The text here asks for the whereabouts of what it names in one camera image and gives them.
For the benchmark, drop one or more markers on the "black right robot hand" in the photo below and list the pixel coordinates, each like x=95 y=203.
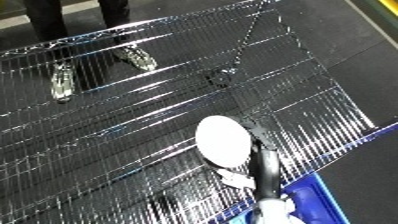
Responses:
x=266 y=166

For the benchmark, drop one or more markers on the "white paper cup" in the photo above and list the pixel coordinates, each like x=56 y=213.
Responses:
x=224 y=141

